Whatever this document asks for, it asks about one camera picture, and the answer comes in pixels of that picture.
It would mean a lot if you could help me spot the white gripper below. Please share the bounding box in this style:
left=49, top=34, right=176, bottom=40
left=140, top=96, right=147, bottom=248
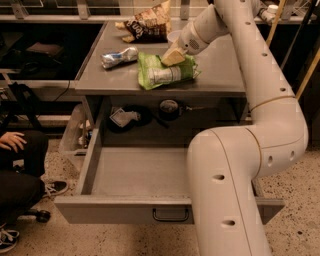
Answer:
left=161, top=22, right=209, bottom=66

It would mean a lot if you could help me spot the green rice chip bag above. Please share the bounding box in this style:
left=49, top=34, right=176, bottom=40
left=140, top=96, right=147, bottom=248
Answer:
left=138, top=52, right=201, bottom=90

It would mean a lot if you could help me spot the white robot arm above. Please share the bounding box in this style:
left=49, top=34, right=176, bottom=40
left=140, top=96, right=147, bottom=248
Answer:
left=178, top=0, right=308, bottom=256

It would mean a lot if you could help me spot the brown chip bag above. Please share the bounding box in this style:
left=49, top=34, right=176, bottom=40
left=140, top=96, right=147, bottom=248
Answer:
left=115, top=0, right=171, bottom=43

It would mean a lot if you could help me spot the grey cabinet counter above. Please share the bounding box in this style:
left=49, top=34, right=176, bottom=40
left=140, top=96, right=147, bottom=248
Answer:
left=76, top=20, right=245, bottom=97

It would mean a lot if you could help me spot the grey open drawer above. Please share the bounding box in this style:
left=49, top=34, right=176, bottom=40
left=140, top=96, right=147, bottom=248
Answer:
left=53, top=96, right=286, bottom=225

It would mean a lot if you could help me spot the person's hand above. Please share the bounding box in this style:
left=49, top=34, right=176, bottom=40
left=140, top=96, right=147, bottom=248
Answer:
left=0, top=132, right=27, bottom=152

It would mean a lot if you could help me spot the white bowl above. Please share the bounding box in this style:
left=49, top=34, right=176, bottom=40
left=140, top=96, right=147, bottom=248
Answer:
left=167, top=30, right=181, bottom=46

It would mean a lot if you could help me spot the black tape roll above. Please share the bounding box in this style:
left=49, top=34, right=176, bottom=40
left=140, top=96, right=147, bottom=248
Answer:
left=159, top=99, right=180, bottom=121

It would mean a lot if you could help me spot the crushed silver can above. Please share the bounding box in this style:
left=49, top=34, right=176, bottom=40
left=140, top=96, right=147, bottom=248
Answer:
left=101, top=46, right=138, bottom=69

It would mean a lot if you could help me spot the white plastic bottle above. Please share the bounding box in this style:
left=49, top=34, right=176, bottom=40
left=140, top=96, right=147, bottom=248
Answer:
left=259, top=4, right=278, bottom=25

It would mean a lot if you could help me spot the wooden stick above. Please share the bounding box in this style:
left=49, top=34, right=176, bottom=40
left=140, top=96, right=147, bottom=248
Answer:
left=266, top=0, right=286, bottom=46

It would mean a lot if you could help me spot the clear plastic bin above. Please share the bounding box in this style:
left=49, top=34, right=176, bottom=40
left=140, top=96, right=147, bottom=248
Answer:
left=59, top=104, right=91, bottom=156

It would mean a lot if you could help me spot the black white sneaker far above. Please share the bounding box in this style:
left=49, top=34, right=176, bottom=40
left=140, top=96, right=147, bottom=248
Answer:
left=44, top=181, right=69, bottom=198

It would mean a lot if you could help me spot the black white sneaker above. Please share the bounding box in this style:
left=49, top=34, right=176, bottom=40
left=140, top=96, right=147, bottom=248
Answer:
left=44, top=181, right=69, bottom=198
left=0, top=229, right=20, bottom=254

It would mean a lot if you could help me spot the seated person in black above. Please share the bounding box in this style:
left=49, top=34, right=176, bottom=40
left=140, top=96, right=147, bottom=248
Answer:
left=0, top=99, right=50, bottom=228

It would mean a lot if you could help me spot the chair caster wheel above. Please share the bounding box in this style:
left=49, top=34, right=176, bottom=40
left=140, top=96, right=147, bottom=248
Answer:
left=36, top=210, right=51, bottom=223

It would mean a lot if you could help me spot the black white sneaker near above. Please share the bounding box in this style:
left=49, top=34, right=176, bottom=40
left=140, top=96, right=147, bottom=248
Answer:
left=0, top=229, right=20, bottom=254

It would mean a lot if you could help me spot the black drawer handle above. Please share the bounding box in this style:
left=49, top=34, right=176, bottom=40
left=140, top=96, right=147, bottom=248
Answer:
left=152, top=208, right=189, bottom=222

